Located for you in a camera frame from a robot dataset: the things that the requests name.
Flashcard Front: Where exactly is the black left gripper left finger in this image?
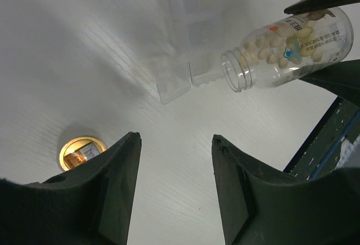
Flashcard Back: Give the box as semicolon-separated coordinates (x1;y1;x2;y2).
1;132;141;244

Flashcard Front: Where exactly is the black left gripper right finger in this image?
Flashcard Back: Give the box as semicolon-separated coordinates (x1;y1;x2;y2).
211;135;359;244

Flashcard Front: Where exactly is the clear pill bottle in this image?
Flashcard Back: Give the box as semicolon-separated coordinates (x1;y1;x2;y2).
220;7;354;92

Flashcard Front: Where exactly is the orange bottle cap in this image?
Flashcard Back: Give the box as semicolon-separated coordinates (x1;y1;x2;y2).
57;135;107;171

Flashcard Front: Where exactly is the translucent weekly pill organizer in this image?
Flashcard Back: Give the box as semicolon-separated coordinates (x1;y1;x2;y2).
156;0;224;105

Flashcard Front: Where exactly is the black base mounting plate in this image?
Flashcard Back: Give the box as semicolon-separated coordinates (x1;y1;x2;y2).
283;97;359;180

